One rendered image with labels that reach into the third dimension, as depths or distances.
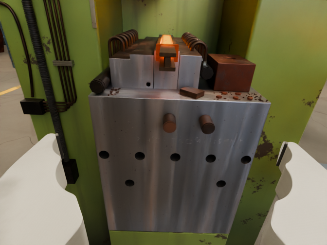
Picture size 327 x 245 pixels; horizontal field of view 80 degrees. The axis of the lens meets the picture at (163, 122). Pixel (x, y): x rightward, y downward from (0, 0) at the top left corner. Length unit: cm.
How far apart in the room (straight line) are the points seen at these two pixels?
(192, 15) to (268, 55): 40
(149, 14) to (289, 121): 67
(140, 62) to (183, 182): 31
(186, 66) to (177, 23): 49
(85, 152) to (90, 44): 38
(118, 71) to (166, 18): 50
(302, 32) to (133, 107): 49
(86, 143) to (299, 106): 72
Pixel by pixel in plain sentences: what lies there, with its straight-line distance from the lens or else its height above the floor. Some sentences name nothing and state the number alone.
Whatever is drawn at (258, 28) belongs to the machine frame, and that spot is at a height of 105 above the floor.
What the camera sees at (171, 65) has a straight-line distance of 36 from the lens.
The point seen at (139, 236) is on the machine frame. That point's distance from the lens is 73.
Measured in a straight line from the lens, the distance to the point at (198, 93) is 42.
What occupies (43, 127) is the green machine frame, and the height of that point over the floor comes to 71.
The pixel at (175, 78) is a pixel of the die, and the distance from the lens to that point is 46.
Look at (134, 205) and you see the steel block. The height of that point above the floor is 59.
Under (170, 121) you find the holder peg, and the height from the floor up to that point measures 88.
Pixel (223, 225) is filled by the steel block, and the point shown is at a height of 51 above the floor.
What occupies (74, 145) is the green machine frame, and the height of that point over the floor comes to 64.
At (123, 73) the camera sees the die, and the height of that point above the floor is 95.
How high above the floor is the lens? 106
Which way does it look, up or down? 28 degrees down
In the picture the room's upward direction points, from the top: 2 degrees clockwise
